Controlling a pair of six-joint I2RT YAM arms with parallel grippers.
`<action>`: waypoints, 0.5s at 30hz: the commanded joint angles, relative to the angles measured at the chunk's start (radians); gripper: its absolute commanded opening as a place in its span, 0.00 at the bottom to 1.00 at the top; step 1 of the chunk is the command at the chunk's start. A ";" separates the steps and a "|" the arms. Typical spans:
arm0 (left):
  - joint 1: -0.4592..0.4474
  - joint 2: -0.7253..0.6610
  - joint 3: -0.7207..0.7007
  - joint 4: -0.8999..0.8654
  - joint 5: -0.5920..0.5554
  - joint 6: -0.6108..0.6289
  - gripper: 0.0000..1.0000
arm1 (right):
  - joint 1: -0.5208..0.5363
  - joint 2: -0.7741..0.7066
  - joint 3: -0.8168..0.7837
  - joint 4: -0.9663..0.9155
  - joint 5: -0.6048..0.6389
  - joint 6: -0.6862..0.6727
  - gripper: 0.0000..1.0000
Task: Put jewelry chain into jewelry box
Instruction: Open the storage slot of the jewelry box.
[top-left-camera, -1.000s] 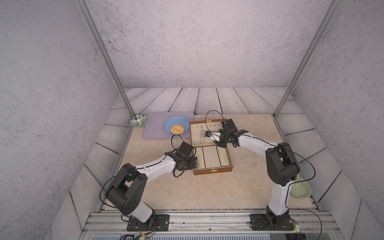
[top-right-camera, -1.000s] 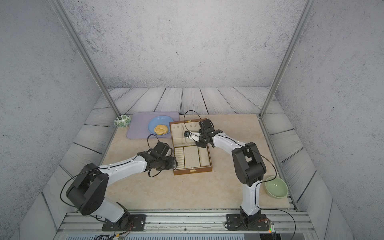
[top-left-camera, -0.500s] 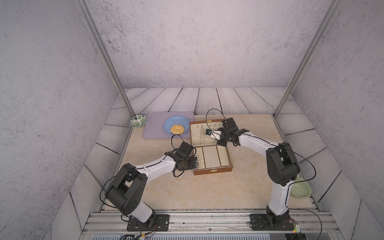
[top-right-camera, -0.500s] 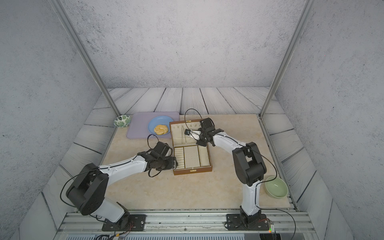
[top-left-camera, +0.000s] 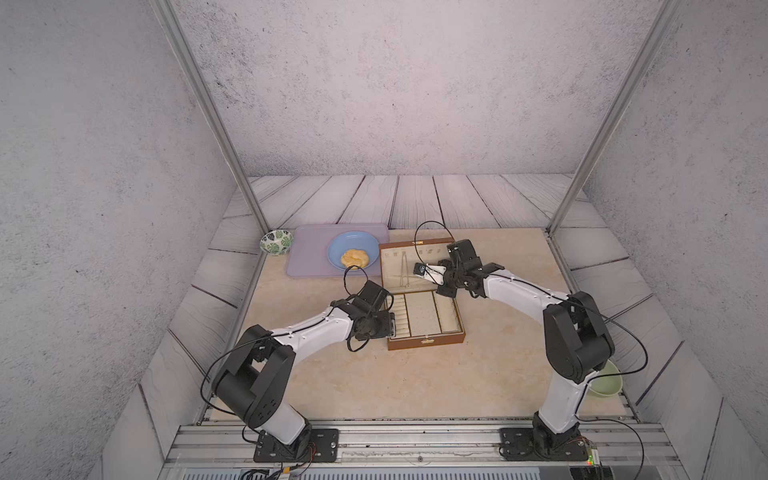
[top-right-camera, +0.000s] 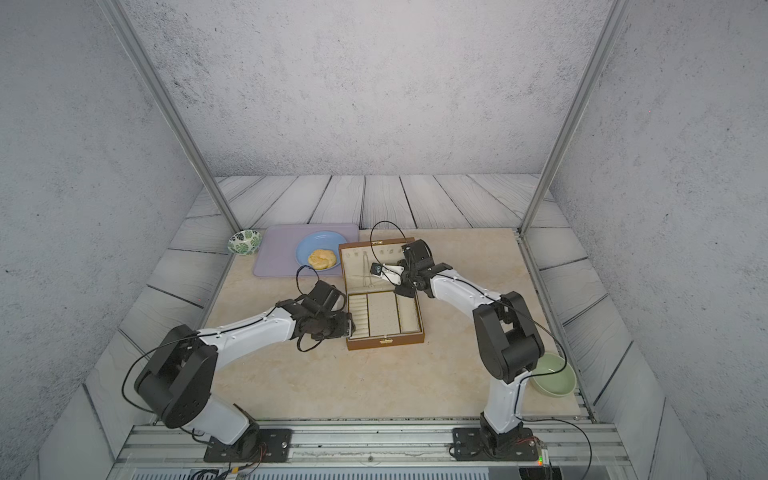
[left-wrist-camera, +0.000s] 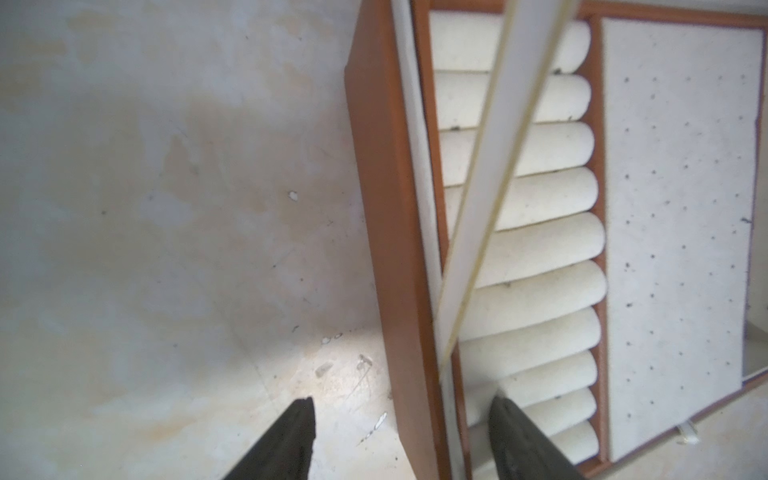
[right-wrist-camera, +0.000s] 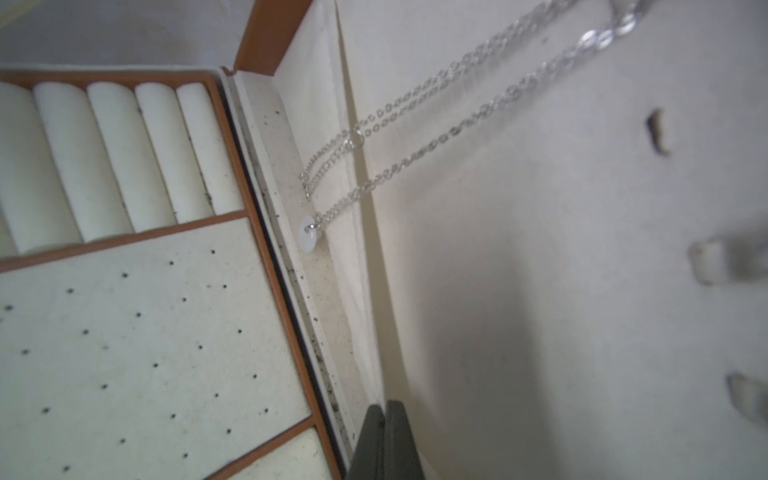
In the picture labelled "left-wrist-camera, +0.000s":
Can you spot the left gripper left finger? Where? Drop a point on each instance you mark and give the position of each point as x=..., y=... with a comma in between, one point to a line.
x=284, y=451

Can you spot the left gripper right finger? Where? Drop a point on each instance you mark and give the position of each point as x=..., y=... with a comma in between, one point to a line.
x=521, y=450

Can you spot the brown jewelry box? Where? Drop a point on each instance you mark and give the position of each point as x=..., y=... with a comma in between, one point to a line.
x=566, y=205

